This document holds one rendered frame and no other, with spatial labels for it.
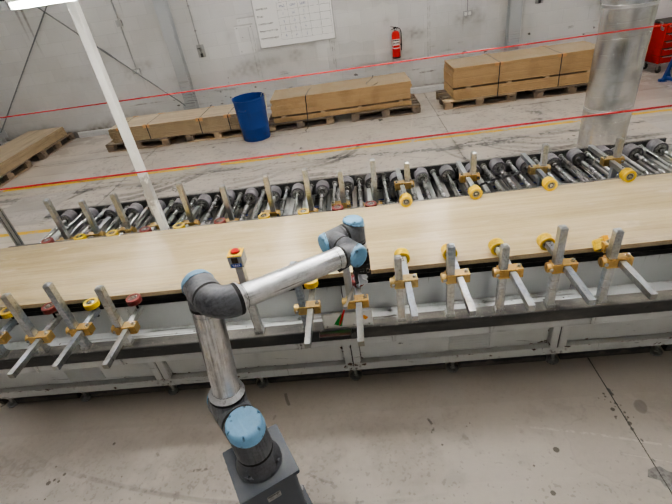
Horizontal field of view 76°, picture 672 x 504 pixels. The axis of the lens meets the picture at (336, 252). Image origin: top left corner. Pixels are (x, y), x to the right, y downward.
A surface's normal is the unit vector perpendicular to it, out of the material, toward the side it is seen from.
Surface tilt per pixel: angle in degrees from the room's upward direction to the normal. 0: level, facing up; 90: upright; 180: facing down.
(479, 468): 0
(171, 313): 90
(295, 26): 90
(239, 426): 5
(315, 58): 90
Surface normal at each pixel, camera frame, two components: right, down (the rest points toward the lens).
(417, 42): -0.02, 0.55
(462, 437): -0.13, -0.83
